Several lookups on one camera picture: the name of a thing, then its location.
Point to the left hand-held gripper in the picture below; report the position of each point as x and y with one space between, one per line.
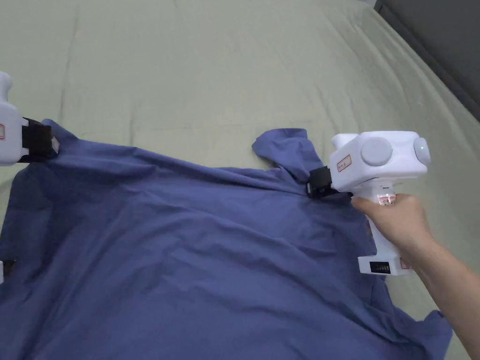
9 135

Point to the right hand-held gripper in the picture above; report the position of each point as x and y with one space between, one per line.
378 165

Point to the dark blue shirt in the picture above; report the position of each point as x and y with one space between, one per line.
195 258

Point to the person's right forearm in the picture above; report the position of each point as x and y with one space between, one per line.
450 288

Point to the person's right hand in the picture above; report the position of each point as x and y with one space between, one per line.
395 225

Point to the bed with pale green sheet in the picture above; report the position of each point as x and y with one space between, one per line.
210 75

